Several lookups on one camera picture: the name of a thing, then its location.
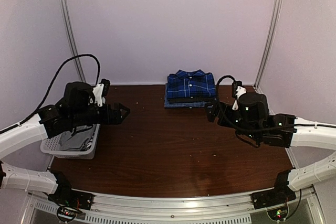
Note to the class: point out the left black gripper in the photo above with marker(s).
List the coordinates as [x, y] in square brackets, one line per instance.
[115, 120]

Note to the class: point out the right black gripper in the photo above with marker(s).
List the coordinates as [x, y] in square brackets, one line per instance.
[211, 117]

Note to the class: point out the light blue checked shirt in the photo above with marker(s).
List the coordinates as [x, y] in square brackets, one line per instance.
[193, 104]

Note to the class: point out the blue plaid long sleeve shirt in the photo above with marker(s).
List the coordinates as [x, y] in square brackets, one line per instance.
[195, 84]

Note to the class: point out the dark striped shirt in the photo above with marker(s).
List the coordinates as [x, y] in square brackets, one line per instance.
[190, 99]

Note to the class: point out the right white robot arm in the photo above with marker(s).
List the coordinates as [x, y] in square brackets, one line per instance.
[287, 131]

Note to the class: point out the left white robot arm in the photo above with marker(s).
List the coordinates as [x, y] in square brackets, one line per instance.
[17, 136]

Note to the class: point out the grey shirt in basket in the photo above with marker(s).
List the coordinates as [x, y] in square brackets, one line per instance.
[79, 139]

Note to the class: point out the white plastic laundry basket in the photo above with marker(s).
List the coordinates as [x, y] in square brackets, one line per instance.
[56, 123]

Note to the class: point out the left circuit board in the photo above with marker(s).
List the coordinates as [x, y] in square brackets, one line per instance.
[65, 214]

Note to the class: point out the circuit board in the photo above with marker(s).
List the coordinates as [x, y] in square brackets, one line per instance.
[278, 214]
[65, 214]

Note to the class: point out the right circuit board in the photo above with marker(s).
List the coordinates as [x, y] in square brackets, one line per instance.
[278, 214]

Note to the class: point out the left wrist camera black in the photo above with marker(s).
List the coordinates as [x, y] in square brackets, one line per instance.
[106, 86]

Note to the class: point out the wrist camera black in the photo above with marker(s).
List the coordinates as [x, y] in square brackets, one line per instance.
[235, 85]
[106, 86]

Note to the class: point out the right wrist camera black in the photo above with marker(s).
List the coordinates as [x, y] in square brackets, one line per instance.
[235, 85]

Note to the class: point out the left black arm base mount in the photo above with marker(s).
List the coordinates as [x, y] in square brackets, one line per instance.
[65, 195]

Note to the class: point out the front aluminium rail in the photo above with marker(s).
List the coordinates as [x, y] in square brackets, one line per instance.
[232, 208]

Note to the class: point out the right aluminium frame post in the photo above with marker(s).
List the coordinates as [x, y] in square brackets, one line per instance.
[276, 10]

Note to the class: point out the aluminium frame post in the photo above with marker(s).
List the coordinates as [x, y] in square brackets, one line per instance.
[276, 10]
[71, 39]

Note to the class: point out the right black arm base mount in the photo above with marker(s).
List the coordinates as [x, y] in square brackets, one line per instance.
[280, 194]

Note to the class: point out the left aluminium frame post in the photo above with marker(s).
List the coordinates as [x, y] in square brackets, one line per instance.
[71, 39]

